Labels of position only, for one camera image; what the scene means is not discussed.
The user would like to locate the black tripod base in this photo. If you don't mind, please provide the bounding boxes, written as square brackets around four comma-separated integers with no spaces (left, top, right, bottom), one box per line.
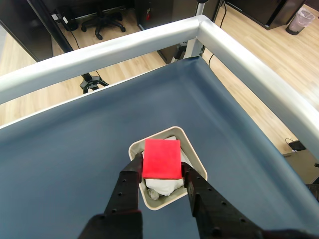
[79,72,110,95]

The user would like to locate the black desk frame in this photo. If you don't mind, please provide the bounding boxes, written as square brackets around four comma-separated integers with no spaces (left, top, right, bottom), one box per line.
[0,0,74,62]

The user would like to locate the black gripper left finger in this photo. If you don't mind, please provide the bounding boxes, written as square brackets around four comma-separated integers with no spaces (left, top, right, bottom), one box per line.
[78,152,145,239]

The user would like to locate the red cube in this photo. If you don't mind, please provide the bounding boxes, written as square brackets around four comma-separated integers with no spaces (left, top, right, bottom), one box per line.
[142,138,183,180]

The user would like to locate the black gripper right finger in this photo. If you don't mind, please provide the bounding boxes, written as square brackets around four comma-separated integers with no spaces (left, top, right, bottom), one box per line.
[180,161,265,239]

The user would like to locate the silver table guard rail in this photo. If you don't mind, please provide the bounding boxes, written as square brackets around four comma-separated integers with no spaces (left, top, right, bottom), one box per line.
[0,14,319,147]

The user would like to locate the black office chair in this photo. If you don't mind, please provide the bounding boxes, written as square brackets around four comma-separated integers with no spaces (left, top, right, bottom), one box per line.
[81,4,127,40]

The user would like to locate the trash can with liner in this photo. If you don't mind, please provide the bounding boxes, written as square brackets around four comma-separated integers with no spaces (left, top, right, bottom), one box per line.
[285,6,316,35]

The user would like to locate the beige square box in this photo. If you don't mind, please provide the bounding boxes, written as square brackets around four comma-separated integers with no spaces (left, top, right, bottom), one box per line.
[128,126,208,211]

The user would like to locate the dark cabinet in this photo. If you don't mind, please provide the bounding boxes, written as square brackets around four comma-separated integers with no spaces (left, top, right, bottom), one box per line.
[224,0,308,31]

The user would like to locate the white crumpled tissue paper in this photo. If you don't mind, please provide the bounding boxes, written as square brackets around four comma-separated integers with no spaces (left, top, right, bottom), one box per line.
[141,135,192,201]

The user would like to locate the black floor power box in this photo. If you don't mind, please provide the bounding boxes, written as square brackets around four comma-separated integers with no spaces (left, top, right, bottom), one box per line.
[285,138,308,153]

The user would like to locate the white metal post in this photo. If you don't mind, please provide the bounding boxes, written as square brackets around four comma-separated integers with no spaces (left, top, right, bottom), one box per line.
[171,0,207,64]

